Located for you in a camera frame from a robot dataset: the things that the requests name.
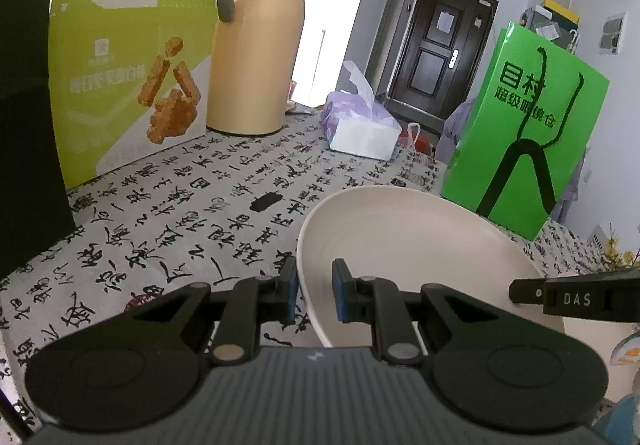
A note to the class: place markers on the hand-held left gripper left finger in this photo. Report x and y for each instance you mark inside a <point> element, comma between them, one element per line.
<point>289,297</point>

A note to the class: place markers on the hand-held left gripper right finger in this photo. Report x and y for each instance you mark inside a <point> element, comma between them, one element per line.
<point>340,295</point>

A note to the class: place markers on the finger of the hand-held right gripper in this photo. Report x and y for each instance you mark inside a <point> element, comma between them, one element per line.
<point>575,297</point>

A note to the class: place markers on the cream plate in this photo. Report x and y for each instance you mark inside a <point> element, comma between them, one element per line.
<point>415,235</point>

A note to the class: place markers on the white striped card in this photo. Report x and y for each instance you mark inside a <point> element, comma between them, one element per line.
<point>600,237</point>

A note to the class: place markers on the yellow flower branch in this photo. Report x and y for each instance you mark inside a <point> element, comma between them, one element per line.
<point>620,250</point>

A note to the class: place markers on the calligraphy print tablecloth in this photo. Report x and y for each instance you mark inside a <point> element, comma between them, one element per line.
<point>175,225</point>

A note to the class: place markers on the tissue pack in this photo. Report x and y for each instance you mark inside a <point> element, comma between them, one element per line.
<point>360,135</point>

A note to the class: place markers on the green paper bag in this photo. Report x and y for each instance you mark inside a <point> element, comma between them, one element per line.
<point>480,165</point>

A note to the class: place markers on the red container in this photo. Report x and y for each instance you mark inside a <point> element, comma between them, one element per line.
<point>427,145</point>

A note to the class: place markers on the white plastic bag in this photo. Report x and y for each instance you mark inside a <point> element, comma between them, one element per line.
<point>415,137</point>

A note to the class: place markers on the brown snack packet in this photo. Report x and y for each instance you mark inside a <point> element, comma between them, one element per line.
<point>300,108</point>

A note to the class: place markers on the dark brown door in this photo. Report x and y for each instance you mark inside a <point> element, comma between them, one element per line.
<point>430,75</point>

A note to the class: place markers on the beige thermos jug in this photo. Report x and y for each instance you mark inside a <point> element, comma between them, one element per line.
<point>260,55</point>

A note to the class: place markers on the yellow-green snack box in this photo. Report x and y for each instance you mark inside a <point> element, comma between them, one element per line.
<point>100,125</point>

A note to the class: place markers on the white umbrella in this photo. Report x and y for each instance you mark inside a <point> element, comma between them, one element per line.
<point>574,41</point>

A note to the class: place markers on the grey refrigerator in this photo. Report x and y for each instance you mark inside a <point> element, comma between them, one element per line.
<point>537,32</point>

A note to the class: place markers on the black paper bag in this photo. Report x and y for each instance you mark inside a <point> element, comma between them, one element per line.
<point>30,175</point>

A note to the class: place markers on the yellow and black box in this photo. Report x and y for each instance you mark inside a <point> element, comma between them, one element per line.
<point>562,10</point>

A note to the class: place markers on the white paper notice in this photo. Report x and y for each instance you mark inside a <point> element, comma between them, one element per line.
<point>446,21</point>

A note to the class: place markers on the white wall socket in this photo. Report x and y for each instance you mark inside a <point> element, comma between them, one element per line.
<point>586,175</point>

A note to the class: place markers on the white wall panel box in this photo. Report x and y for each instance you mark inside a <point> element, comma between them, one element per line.
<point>612,34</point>

